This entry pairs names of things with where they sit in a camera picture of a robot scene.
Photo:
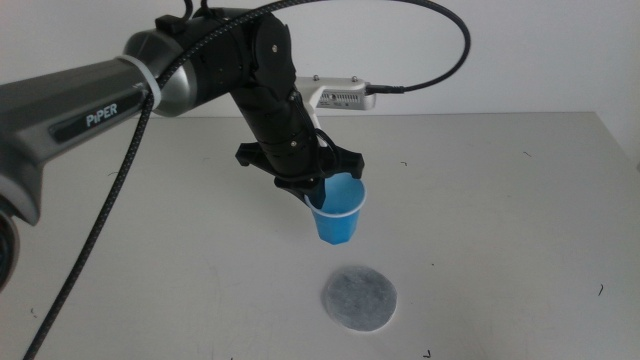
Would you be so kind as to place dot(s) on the round grey felt cup mat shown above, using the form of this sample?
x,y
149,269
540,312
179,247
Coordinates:
x,y
359,298

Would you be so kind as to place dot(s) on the white zip tie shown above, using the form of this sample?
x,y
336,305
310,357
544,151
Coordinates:
x,y
146,80

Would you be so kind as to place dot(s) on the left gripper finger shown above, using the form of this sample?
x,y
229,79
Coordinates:
x,y
320,196
296,191

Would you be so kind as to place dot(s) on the blue plastic cup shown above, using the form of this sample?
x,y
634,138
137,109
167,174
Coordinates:
x,y
339,215

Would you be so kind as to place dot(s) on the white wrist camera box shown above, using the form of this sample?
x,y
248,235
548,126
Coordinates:
x,y
345,95

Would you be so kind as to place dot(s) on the left black Piper arm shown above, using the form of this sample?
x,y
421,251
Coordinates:
x,y
75,115

